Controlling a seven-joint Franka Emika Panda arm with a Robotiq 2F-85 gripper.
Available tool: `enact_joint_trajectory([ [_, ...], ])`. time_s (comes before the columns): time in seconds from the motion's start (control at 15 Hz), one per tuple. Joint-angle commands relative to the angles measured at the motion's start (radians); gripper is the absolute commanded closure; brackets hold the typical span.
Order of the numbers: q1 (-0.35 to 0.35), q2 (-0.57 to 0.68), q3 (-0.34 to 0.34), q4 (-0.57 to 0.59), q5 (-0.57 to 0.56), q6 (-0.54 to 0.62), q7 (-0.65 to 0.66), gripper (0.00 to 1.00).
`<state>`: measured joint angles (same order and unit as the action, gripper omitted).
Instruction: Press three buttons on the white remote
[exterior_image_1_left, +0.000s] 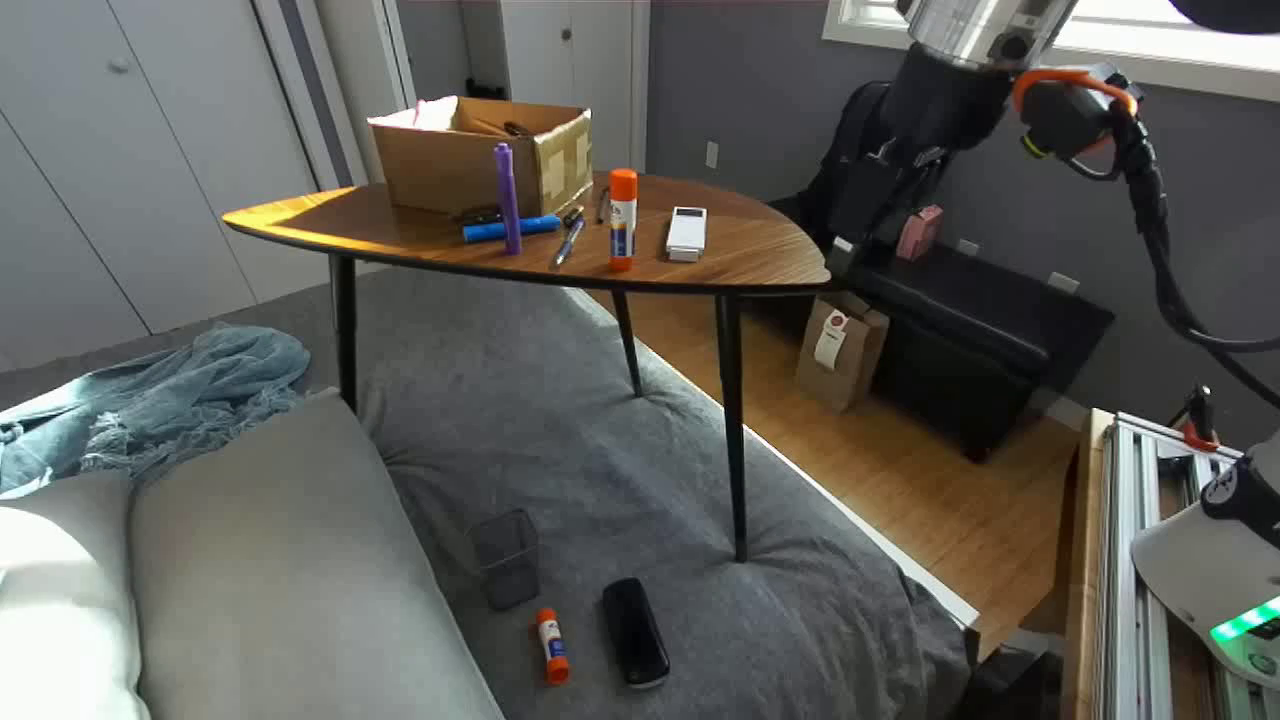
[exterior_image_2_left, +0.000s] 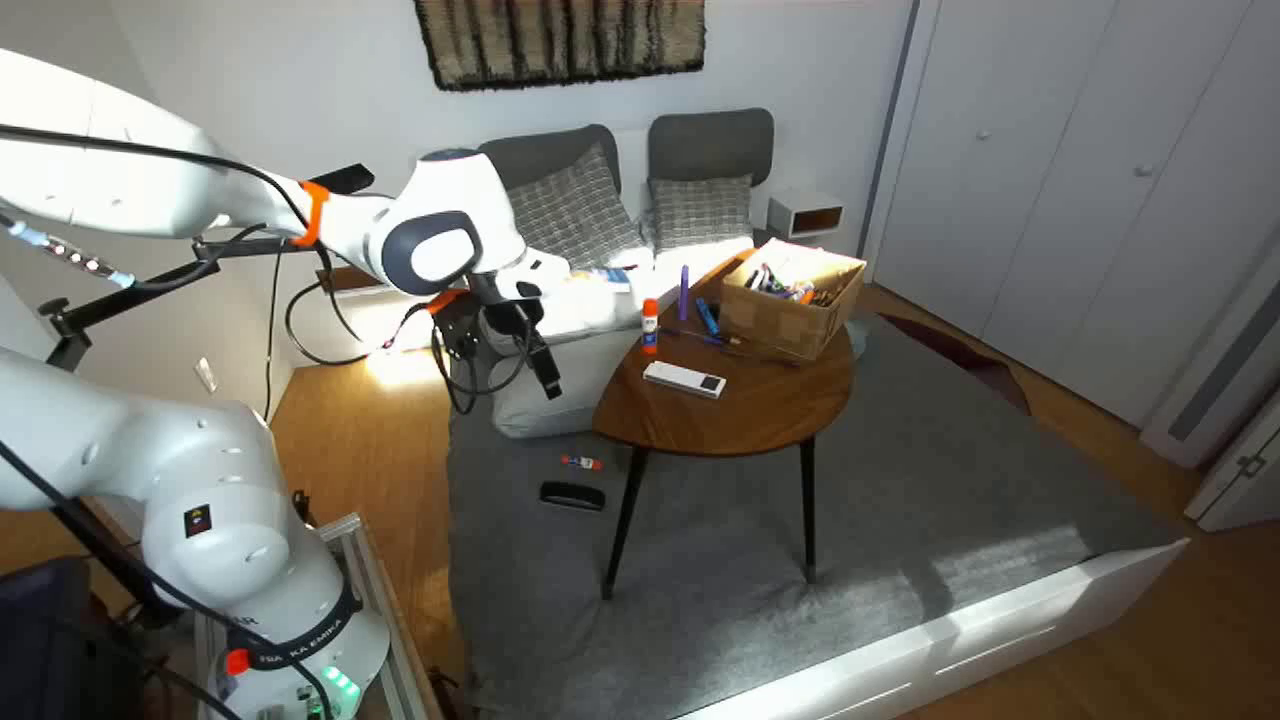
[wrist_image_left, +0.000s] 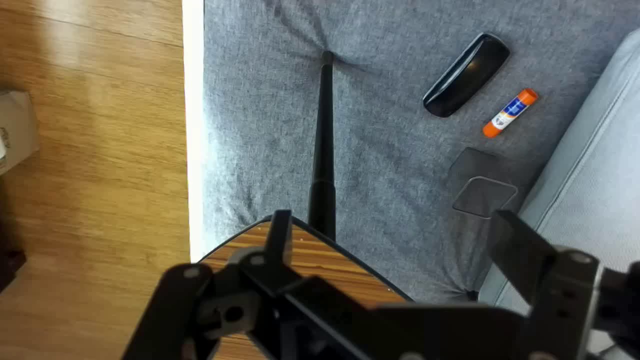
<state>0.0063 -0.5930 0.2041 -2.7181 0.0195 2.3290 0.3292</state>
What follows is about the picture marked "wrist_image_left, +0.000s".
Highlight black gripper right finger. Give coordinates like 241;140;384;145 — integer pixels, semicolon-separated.
487;208;605;360

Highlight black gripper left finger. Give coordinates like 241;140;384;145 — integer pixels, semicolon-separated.
122;208;315;360

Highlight clear plastic cup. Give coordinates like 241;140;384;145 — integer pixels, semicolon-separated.
446;147;519;219

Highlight wooden side table black legs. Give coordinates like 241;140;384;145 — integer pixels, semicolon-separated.
196;49;412;360

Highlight large grey pillow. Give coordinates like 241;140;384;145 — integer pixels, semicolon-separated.
477;28;640;360

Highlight small orange glue stick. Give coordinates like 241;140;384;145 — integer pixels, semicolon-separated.
479;89;539;140

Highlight black oblong case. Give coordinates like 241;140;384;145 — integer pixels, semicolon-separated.
420;33;511;120

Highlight brown paper bag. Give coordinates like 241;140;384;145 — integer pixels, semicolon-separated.
0;89;40;177

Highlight white bed frame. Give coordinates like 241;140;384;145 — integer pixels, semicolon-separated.
179;0;210;265

